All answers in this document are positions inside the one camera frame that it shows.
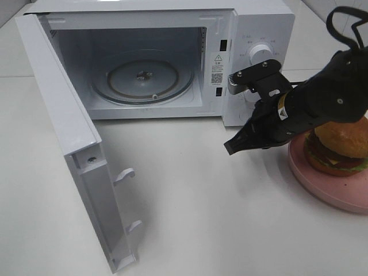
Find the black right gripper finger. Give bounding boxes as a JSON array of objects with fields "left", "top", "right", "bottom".
[
  {"left": 228, "top": 59, "right": 282, "bottom": 95},
  {"left": 224, "top": 116, "right": 263, "bottom": 155}
]

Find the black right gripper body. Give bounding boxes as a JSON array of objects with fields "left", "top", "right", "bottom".
[{"left": 251, "top": 72, "right": 302, "bottom": 150}]

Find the white microwave knob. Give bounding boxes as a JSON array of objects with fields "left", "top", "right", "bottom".
[
  {"left": 244, "top": 90, "right": 260, "bottom": 104},
  {"left": 249, "top": 43, "right": 274, "bottom": 65}
]

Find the pink round plate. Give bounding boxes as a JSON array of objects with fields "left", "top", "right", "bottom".
[{"left": 288, "top": 135, "right": 368, "bottom": 213}]

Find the toy hamburger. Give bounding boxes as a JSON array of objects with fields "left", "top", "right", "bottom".
[{"left": 303, "top": 117, "right": 367, "bottom": 177}]

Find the white microwave door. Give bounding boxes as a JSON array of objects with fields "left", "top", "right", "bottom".
[{"left": 16, "top": 14, "right": 141, "bottom": 273}]

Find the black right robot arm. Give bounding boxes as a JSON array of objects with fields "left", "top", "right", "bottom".
[{"left": 224, "top": 48, "right": 367, "bottom": 155}]

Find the glass microwave turntable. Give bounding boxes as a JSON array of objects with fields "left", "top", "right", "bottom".
[{"left": 91, "top": 49, "right": 194, "bottom": 105}]

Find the white microwave oven body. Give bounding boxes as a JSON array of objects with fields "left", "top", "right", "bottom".
[{"left": 22, "top": 1, "right": 294, "bottom": 127}]

